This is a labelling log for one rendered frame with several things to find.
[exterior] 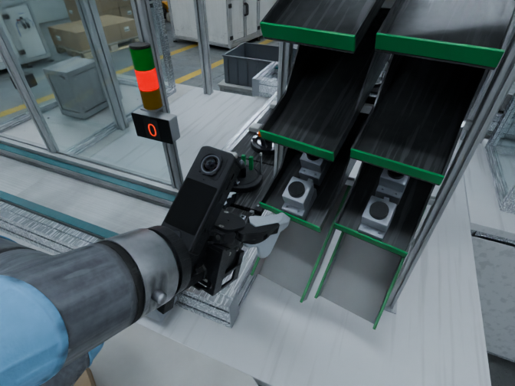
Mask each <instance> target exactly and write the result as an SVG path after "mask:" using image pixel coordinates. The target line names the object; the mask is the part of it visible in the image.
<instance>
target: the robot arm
mask: <svg viewBox="0 0 515 386"><path fill-rule="evenodd" d="M240 171H241V164H240V162H239V161H238V160H237V159H236V158H235V156H234V155H233V154H232V153H230V152H226V151H223V150H220V149H216V148H214V147H211V146H203V147H201V149H200V150H199V152H198V155H197V156H196V158H195V161H194V162H193V164H192V167H191V168H190V170H189V173H188V174H187V176H186V177H185V180H184V182H183V183H182V186H181V188H180V189H179V192H178V194H177V195H176V197H175V200H174V202H173V203H172V205H171V207H170V209H169V211H168V213H167V215H166V217H165V219H164V221H163V223H162V225H156V226H153V227H149V228H146V229H145V228H140V229H135V230H133V231H128V232H126V233H123V234H119V235H116V236H113V237H109V238H107V239H104V240H101V241H99V242H96V243H93V244H88V245H86V246H83V247H79V248H77V249H74V250H69V251H67V252H64V253H62V254H56V255H50V254H46V253H44V252H41V251H39V250H35V249H32V248H30V247H26V246H24V245H21V244H18V243H17V242H15V241H13V240H11V239H10V238H7V237H4V236H2V235H0V386H73V385H74V384H75V382H76V381H77V380H78V378H79V377H80V376H81V375H82V374H83V373H84V371H85V370H86V369H87V368H89V367H90V366H91V364H92V361H93V360H94V359H95V357H96V356H97V354H98V353H99V352H100V350H101V349H102V347H103V345H104V342H105V341H106V340H108V339H110V338H112V337H113V336H115V335H116V334H118V333H119V332H121V331H123V330H124V329H126V328H127V327H129V326H131V325H132V324H133V323H135V322H136V321H138V320H139V319H141V318H142V317H144V316H146V315H148V314H149V313H151V312H152V311H154V310H155V309H157V310H158V311H159V312H161V313H162V314H165V313H166V312H168V311H169V310H170V309H172V308H173V305H174V300H175V296H177V295H179V294H180V293H181V292H183V291H185V290H186V289H188V288H189V287H191V286H193V287H194V288H196V289H197V290H204V291H205V292H207V293H208V294H210V295H211V296H214V295H215V294H216V293H218V292H220V291H221V290H223V289H224V288H225V287H226V286H228V285H229V284H230V283H232V282H234V281H235V280H236V279H237V278H238V274H239V271H240V268H241V262H242V259H243V256H244V250H242V249H240V248H241V242H242V243H243V244H244V245H245V246H246V247H256V248H257V254H258V256H259V257H260V258H265V257H267V256H268V255H269V254H270V253H271V251H272V249H273V247H274V245H275V243H276V241H277V238H278V236H279V234H280V232H281V231H283V230H284V229H285V228H286V227H287V226H288V224H289V222H290V218H289V217H288V216H287V215H286V214H285V213H282V212H281V213H279V214H269V215H268V216H250V217H249V218H248V222H247V223H246V222H245V220H244V219H243V218H241V217H239V216H237V215H236V214H233V213H231V212H229V211H226V208H228V207H230V204H232V203H235V202H236V201H237V200H238V194H237V193H236V192H230V191H231V189H232V187H233V185H234V183H235V181H236V179H237V177H238V174H239V172H240ZM232 271H233V274H232V277H231V279H230V280H229V281H227V282H226V283H224V284H223V285H222V280H223V279H224V278H225V277H227V276H228V275H229V274H231V273H232ZM198 282H200V283H202V284H203V285H205V286H207V287H205V286H203V285H202V284H200V283H198Z"/></svg>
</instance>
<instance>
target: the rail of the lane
mask: <svg viewBox="0 0 515 386"><path fill-rule="evenodd" d="M0 231H2V232H4V233H6V234H9V235H11V236H13V237H16V238H18V239H20V240H23V241H25V242H28V243H30V244H33V245H35V246H36V247H40V248H41V249H44V250H47V251H49V252H51V253H53V254H62V253H64V252H67V251H69V250H74V249H77V248H79V247H83V246H86V245H88V244H93V243H96V242H99V241H101V239H99V238H96V237H93V236H90V235H89V234H85V233H83V232H80V231H77V230H74V229H73V228H70V227H67V226H64V225H62V224H59V223H57V222H54V221H51V220H48V219H46V218H43V217H41V216H38V215H36V214H32V213H31V212H28V211H25V210H22V209H20V208H17V207H15V206H12V205H9V204H6V203H4V202H2V201H0ZM174 305H176V306H179V307H181V308H183V309H186V310H188V311H190V312H193V313H195V314H198V315H200V316H203V317H205V318H206V319H210V320H211V321H214V322H217V323H219V324H221V325H224V326H226V327H228V328H230V329H231V328H232V326H233V325H234V323H235V320H236V319H237V317H238V314H239V307H238V292H237V291H235V290H232V289H229V288H227V287H225V288H224V289H222V290H221V291H220V292H218V293H216V294H215V295H214V296H211V295H210V294H208V293H207V292H205V291H204V290H197V289H196V288H194V287H193V286H191V287H189V288H188V289H186V290H185V291H183V292H181V293H180V294H179V295H177V300H176V302H175V304H174Z"/></svg>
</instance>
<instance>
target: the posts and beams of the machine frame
mask: <svg viewBox="0 0 515 386"><path fill-rule="evenodd" d="M193 2H194V9H195V22H196V29H197V35H198V49H199V56H200V63H201V70H202V82H203V90H204V94H208V95H211V94H212V93H214V90H213V82H212V66H211V58H210V49H209V40H208V24H207V15H206V7H205V0H193Z"/></svg>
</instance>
